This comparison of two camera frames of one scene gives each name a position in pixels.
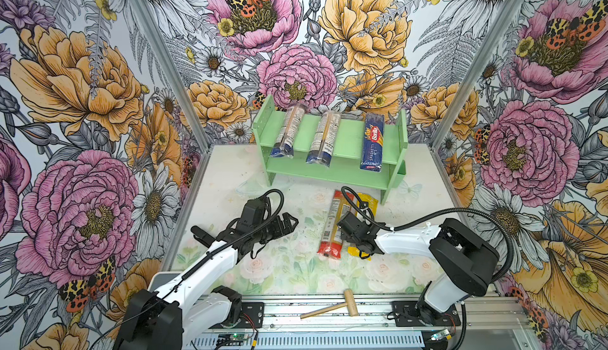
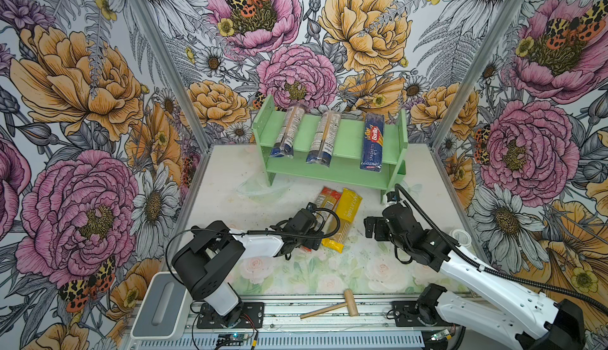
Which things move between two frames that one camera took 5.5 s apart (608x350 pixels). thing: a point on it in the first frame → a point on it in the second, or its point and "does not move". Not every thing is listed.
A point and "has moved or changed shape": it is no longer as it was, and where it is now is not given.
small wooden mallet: (350, 303) does not move
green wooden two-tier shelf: (344, 165) does not move
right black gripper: (349, 240) → (380, 223)
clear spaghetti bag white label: (324, 138) does not move
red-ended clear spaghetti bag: (331, 242) → (325, 203)
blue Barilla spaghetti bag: (372, 144) does not move
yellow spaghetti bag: (366, 201) has moved or changed shape
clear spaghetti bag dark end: (287, 132) does not move
